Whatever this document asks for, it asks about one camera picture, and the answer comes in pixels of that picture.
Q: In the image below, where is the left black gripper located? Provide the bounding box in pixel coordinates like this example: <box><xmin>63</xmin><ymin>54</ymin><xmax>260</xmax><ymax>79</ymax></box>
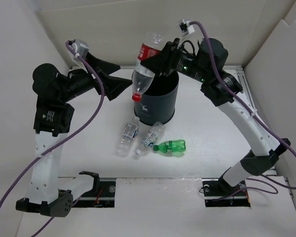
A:
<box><xmin>59</xmin><ymin>51</ymin><xmax>132</xmax><ymax>102</ymax></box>

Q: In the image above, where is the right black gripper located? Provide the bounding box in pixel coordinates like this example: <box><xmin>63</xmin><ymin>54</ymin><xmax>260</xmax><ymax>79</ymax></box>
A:
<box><xmin>142</xmin><ymin>37</ymin><xmax>210</xmax><ymax>83</ymax></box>

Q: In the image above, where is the clear bottle red label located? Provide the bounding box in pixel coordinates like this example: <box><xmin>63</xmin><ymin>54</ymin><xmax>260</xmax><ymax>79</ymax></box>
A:
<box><xmin>131</xmin><ymin>32</ymin><xmax>166</xmax><ymax>102</ymax></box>

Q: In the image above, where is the green plastic bottle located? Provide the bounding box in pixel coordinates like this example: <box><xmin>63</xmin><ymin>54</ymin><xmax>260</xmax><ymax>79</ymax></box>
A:
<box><xmin>153</xmin><ymin>139</ymin><xmax>186</xmax><ymax>156</ymax></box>

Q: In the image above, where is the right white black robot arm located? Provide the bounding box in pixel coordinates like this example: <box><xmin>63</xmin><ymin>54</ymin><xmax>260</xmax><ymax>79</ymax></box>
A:
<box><xmin>138</xmin><ymin>38</ymin><xmax>290</xmax><ymax>195</ymax></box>

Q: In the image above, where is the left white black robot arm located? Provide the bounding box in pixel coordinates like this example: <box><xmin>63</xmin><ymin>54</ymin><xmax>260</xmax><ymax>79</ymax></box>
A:
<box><xmin>16</xmin><ymin>53</ymin><xmax>132</xmax><ymax>217</ymax></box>

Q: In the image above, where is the dark blue cylindrical bin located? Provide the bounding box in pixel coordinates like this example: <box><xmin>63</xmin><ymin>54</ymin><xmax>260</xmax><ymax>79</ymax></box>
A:
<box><xmin>134</xmin><ymin>72</ymin><xmax>179</xmax><ymax>126</ymax></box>

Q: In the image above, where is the clear bottle orange blue label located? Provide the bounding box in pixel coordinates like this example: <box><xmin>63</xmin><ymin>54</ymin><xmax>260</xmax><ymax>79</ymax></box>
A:
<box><xmin>116</xmin><ymin>117</ymin><xmax>140</xmax><ymax>157</ymax></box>

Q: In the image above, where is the clear bottle green blue label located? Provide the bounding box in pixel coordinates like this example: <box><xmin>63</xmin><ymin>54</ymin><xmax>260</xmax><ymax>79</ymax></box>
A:
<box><xmin>135</xmin><ymin>121</ymin><xmax>166</xmax><ymax>157</ymax></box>

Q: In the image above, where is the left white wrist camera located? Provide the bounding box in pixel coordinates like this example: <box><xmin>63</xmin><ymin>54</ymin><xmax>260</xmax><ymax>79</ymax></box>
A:
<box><xmin>66</xmin><ymin>39</ymin><xmax>89</xmax><ymax>70</ymax></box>

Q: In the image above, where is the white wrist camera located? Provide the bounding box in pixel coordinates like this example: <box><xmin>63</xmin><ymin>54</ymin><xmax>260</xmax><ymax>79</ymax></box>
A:
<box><xmin>66</xmin><ymin>39</ymin><xmax>89</xmax><ymax>70</ymax></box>
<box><xmin>177</xmin><ymin>19</ymin><xmax>195</xmax><ymax>42</ymax></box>

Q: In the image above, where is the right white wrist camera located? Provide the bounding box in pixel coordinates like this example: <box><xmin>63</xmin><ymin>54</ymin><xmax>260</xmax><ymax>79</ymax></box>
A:
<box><xmin>177</xmin><ymin>19</ymin><xmax>195</xmax><ymax>42</ymax></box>

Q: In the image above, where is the aluminium rail right side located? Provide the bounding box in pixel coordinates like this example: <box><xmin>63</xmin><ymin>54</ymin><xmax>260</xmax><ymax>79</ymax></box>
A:
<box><xmin>235</xmin><ymin>66</ymin><xmax>256</xmax><ymax>109</ymax></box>

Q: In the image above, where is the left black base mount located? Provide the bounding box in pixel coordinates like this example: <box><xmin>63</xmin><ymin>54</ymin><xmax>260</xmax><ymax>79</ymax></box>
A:
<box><xmin>74</xmin><ymin>178</ymin><xmax>116</xmax><ymax>208</ymax></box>

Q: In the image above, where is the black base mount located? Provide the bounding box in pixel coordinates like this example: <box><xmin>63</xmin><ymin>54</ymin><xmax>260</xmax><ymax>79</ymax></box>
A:
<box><xmin>199</xmin><ymin>178</ymin><xmax>251</xmax><ymax>207</ymax></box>
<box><xmin>74</xmin><ymin>178</ymin><xmax>116</xmax><ymax>208</ymax></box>

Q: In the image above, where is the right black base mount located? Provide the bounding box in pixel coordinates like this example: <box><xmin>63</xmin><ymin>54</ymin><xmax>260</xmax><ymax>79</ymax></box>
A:
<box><xmin>199</xmin><ymin>178</ymin><xmax>251</xmax><ymax>207</ymax></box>

